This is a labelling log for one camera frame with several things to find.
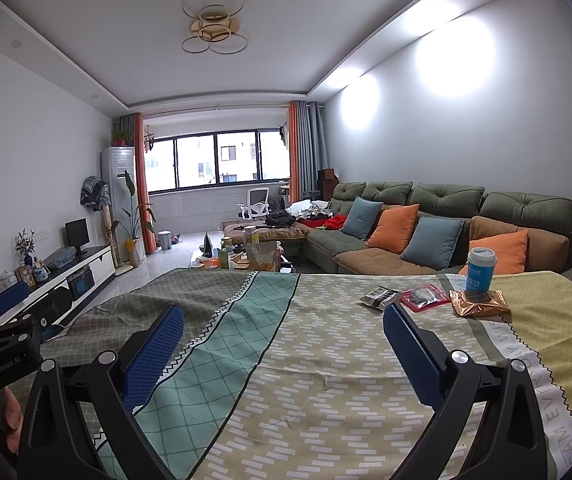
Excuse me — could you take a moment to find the dark coffee table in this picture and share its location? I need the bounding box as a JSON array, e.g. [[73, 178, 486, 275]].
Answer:
[[188, 230, 299, 274]]

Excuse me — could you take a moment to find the green sofa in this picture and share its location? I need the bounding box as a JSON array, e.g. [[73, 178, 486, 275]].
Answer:
[[291, 181, 572, 291]]

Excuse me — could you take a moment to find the white black tv cabinet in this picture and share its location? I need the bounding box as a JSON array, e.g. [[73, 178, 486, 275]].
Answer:
[[0, 244, 117, 331]]

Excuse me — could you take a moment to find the red plastic packet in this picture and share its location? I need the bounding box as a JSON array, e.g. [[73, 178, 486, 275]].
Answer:
[[400, 283, 452, 314]]

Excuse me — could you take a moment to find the blue white paper cup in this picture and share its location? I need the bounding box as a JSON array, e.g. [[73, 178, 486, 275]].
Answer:
[[466, 246, 496, 303]]

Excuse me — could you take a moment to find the green patterned tablecloth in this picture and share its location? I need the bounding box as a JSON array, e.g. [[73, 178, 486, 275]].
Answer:
[[11, 267, 572, 480]]

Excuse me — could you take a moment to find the large window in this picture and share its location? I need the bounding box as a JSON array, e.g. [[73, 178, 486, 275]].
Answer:
[[145, 130, 291, 195]]

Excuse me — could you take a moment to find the dark patterned cloth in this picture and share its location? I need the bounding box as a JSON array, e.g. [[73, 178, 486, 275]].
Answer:
[[80, 175, 113, 212]]

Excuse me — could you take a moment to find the dark silver snack packet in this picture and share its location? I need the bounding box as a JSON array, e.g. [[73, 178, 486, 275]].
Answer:
[[359, 287, 401, 313]]

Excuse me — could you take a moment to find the brown wooden cabinet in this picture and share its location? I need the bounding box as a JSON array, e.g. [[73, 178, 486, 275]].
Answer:
[[317, 168, 339, 198]]

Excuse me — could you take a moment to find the clear snack bag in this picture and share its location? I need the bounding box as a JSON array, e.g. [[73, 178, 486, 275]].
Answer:
[[245, 241, 281, 273]]

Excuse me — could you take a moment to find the large leafy potted plant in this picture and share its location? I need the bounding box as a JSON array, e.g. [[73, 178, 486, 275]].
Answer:
[[116, 170, 157, 268]]

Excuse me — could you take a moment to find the orange cushion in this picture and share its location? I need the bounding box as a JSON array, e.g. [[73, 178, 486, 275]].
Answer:
[[458, 229, 529, 276], [366, 205, 421, 255]]

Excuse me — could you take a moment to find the white standing air conditioner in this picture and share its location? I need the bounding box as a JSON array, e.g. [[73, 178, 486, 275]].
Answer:
[[101, 146, 139, 266]]

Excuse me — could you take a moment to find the orange grey curtain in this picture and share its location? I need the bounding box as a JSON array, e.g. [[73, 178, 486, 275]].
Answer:
[[288, 101, 327, 201], [118, 112, 158, 256]]

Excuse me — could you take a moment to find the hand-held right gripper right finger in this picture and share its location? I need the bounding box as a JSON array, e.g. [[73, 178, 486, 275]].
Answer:
[[383, 302, 551, 480]]

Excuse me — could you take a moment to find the copper foil wrapper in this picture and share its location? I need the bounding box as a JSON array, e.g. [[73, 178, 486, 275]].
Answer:
[[449, 289, 510, 318]]

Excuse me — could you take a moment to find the flower vase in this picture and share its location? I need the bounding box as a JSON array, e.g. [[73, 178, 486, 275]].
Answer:
[[15, 229, 37, 266]]

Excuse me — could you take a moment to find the blue cushion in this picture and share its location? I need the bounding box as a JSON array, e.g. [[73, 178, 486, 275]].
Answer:
[[341, 196, 384, 241], [401, 216, 465, 271]]

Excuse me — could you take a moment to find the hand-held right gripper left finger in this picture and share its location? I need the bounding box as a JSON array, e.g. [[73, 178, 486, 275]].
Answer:
[[16, 305, 185, 480]]

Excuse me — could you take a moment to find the white office chair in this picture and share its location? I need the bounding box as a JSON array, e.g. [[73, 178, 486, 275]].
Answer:
[[237, 187, 271, 221]]

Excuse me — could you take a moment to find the black monitor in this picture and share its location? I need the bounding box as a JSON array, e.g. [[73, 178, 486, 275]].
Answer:
[[64, 218, 90, 256]]

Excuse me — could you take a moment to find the blue patterned bundle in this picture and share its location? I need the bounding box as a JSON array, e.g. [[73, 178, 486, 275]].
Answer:
[[43, 248, 78, 270]]

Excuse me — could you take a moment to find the gold ring ceiling lamp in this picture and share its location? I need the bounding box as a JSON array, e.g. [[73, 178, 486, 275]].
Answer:
[[182, 0, 249, 56]]

